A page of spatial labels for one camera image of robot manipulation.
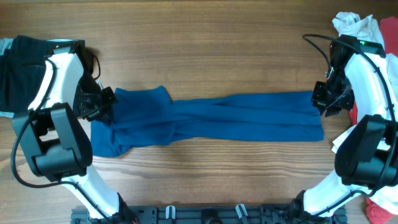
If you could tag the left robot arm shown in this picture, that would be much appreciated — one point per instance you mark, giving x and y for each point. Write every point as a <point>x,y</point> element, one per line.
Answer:
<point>56,147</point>

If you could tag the folded black garment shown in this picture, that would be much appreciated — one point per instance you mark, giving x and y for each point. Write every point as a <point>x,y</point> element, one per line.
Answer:
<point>18,74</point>

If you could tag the folded light grey garment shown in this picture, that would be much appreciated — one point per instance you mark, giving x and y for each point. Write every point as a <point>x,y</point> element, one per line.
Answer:
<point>5,44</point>

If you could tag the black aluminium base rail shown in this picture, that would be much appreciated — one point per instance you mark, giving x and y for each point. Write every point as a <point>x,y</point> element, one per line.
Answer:
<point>261,214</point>

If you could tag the blue t-shirt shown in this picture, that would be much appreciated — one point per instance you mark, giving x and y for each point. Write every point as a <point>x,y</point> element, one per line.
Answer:
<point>151,118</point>

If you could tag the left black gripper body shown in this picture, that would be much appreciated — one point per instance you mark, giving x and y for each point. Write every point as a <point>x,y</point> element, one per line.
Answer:
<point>101,101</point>

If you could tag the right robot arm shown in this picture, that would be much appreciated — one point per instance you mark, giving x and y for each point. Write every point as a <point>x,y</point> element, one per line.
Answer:
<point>366,161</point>

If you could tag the red garment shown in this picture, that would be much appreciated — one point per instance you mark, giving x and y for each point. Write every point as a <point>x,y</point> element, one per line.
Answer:
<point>383,205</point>

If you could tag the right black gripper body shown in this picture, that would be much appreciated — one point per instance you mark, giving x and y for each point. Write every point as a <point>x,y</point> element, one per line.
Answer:
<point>321,95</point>

